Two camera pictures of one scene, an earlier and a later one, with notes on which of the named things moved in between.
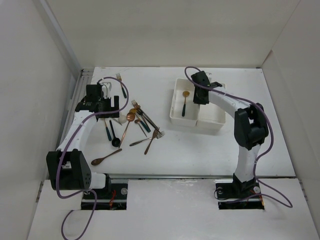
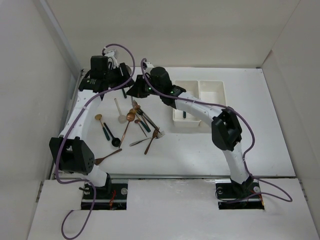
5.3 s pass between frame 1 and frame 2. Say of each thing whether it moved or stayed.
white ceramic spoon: stayed
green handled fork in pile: stayed
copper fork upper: stayed
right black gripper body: moved
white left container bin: stayed
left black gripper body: moved
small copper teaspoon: stayed
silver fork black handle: stayed
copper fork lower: stayed
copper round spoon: stayed
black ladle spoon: moved
